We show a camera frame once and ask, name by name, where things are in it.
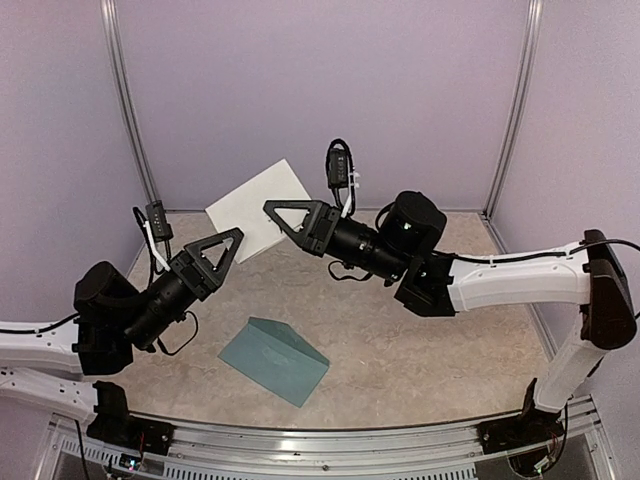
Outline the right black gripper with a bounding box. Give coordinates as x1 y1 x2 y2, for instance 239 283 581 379
264 197 408 282

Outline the ornate bordered letter sheet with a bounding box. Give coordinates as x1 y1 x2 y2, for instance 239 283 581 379
205 159 311 264

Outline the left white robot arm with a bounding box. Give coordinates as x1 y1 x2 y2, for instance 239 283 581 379
1 228 244 445

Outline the aluminium frame post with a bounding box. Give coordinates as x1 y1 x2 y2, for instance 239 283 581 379
99 0 160 204
483 0 544 223

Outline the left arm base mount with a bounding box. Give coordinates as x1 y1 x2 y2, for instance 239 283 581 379
87 381 175 456

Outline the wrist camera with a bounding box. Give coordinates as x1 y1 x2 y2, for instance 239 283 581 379
132 200 173 275
325 138 359 218

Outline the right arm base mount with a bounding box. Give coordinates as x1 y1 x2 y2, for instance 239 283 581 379
477 378 565 454

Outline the left aluminium frame post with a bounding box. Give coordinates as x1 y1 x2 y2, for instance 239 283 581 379
99 0 160 204

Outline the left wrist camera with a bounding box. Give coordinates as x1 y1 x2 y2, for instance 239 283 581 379
132 200 173 275

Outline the right aluminium frame post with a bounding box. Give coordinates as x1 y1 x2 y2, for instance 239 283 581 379
483 0 544 223

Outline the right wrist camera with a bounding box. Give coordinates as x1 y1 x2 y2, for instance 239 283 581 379
325 138 359 218

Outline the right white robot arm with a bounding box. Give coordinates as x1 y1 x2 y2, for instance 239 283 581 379
263 191 639 444

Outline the teal paper envelope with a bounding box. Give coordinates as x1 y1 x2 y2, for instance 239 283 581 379
218 317 330 408

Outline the front aluminium rail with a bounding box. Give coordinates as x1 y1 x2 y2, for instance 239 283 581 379
47 394 614 480

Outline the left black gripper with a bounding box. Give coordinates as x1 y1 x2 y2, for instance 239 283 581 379
120 227 243 350

